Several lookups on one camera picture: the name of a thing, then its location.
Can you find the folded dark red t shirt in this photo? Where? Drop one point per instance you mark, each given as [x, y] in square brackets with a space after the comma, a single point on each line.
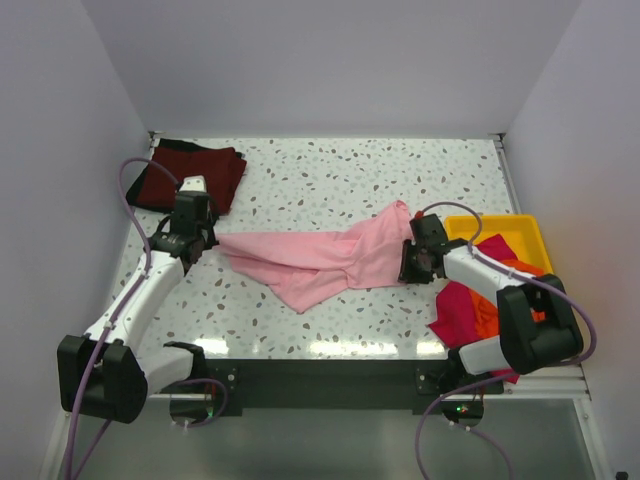
[222, 170]

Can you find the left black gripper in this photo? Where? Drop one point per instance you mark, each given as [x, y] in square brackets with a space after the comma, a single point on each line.
[211, 240]

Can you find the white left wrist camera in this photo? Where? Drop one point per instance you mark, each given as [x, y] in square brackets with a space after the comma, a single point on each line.
[193, 184]

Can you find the yellow plastic bin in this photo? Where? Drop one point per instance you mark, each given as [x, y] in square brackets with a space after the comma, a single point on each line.
[520, 232]

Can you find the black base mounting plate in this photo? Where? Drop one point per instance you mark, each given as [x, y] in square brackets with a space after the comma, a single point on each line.
[328, 384]

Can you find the magenta t shirt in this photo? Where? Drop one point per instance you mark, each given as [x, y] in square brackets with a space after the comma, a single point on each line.
[455, 322]

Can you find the orange t shirt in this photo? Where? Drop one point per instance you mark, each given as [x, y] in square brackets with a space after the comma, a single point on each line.
[487, 320]

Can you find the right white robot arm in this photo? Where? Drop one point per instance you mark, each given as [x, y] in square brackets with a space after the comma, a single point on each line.
[536, 323]

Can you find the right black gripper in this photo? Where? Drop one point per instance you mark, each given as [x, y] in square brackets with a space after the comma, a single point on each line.
[406, 274]

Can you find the pink t shirt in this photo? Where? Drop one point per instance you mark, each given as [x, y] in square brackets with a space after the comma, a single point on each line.
[303, 269]

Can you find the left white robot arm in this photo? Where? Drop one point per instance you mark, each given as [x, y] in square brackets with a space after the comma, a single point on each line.
[100, 372]

